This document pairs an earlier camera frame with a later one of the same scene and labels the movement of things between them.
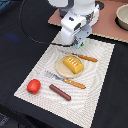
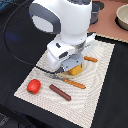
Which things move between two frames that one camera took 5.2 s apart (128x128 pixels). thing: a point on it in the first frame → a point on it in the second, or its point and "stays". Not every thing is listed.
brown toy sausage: x=59 y=91 stays
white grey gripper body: x=76 y=28 → x=68 y=56
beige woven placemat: x=67 y=81 stays
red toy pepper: x=33 y=86 stays
